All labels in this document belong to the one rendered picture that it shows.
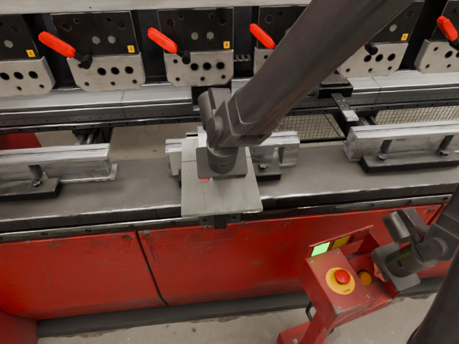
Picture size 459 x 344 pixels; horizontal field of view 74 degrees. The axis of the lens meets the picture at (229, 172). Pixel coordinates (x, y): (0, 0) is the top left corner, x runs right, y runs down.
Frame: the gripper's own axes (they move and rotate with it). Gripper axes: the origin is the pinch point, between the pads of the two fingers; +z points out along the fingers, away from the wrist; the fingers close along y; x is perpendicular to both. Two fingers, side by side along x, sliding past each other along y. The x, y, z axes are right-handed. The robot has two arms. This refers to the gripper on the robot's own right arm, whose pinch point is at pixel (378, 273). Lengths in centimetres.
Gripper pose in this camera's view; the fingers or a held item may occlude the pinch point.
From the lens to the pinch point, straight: 92.3
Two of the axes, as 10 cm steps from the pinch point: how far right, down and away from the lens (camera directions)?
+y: -3.2, -8.3, 4.6
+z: -0.8, 5.1, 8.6
